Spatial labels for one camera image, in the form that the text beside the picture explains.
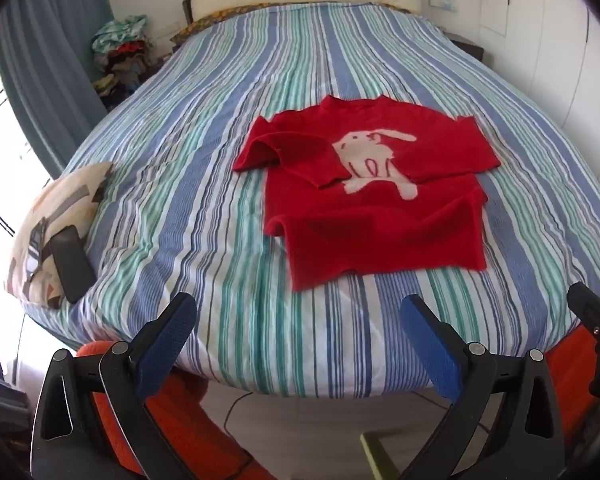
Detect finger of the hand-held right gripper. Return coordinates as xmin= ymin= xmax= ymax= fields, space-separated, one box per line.
xmin=567 ymin=282 xmax=600 ymax=333

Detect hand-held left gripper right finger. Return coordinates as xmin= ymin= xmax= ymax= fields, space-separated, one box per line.
xmin=397 ymin=295 xmax=566 ymax=480

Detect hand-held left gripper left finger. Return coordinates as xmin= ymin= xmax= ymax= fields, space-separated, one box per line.
xmin=30 ymin=292 xmax=198 ymax=480

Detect red sweater with white animal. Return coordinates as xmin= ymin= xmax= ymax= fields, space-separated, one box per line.
xmin=231 ymin=95 xmax=502 ymax=292

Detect pile of clothes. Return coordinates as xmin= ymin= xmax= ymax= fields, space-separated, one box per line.
xmin=91 ymin=14 xmax=153 ymax=111

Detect person's orange pants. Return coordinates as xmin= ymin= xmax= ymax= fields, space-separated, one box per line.
xmin=74 ymin=329 xmax=600 ymax=480

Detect green strip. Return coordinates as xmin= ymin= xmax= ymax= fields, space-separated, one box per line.
xmin=360 ymin=432 xmax=401 ymax=480

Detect black phone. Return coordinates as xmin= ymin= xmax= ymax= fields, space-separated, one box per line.
xmin=49 ymin=226 xmax=97 ymax=304

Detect dark grey cloth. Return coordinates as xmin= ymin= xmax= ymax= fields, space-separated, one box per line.
xmin=0 ymin=345 xmax=33 ymax=480

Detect patterned cream pillow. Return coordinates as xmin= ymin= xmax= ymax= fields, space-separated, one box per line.
xmin=4 ymin=161 xmax=115 ymax=308

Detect striped bedspread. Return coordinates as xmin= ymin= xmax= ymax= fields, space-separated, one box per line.
xmin=17 ymin=2 xmax=600 ymax=401

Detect white wardrobe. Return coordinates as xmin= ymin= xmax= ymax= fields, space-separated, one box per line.
xmin=480 ymin=0 xmax=600 ymax=176

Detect dark nightstand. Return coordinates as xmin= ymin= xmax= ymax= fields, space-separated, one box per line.
xmin=442 ymin=32 xmax=486 ymax=63

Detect blue curtain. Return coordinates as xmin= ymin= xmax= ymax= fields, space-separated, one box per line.
xmin=0 ymin=0 xmax=113 ymax=178

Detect yellow patterned pillow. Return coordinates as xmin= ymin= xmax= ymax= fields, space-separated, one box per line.
xmin=170 ymin=4 xmax=271 ymax=43

